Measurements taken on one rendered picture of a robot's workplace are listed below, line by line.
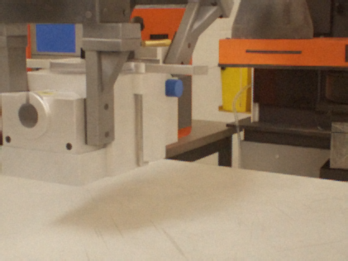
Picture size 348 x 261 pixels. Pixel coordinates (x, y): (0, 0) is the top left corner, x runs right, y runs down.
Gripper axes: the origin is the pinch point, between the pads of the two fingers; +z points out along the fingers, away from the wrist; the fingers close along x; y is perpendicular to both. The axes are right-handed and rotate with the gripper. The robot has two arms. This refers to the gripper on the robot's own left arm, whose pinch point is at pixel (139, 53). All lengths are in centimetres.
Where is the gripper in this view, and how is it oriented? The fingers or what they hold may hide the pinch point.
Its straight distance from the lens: 68.7
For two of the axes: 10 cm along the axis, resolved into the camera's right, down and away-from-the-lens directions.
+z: -3.1, 8.5, -4.2
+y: -3.7, -5.2, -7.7
